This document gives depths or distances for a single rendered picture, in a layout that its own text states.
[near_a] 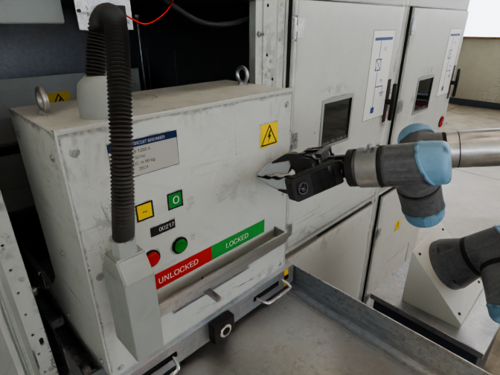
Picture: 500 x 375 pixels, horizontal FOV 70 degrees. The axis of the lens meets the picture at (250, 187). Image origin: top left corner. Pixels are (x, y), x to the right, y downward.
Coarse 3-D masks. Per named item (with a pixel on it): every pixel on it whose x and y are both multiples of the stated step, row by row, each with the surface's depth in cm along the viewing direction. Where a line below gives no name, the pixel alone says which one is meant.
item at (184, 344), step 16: (288, 272) 97; (256, 288) 89; (272, 288) 94; (240, 304) 86; (256, 304) 91; (208, 320) 79; (192, 336) 77; (208, 336) 81; (160, 352) 72; (176, 352) 75; (192, 352) 78; (144, 368) 69; (160, 368) 73
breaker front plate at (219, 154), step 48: (288, 96) 77; (96, 144) 51; (192, 144) 63; (240, 144) 72; (288, 144) 82; (96, 192) 53; (144, 192) 59; (192, 192) 66; (240, 192) 76; (96, 240) 55; (144, 240) 62; (192, 240) 70; (96, 288) 58; (240, 288) 86
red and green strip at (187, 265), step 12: (252, 228) 82; (228, 240) 78; (240, 240) 80; (204, 252) 73; (216, 252) 76; (180, 264) 69; (192, 264) 72; (156, 276) 66; (168, 276) 68; (180, 276) 70; (156, 288) 67
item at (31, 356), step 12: (0, 264) 60; (0, 276) 59; (12, 300) 63; (12, 312) 62; (0, 336) 63; (12, 336) 66; (24, 336) 66; (0, 348) 62; (0, 360) 62; (12, 360) 66; (36, 360) 70; (0, 372) 62; (12, 372) 66; (36, 372) 70
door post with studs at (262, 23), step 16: (256, 0) 82; (272, 0) 85; (256, 16) 84; (272, 16) 87; (256, 32) 85; (272, 32) 88; (256, 48) 87; (272, 48) 90; (256, 64) 88; (272, 64) 92; (256, 80) 90; (272, 80) 93
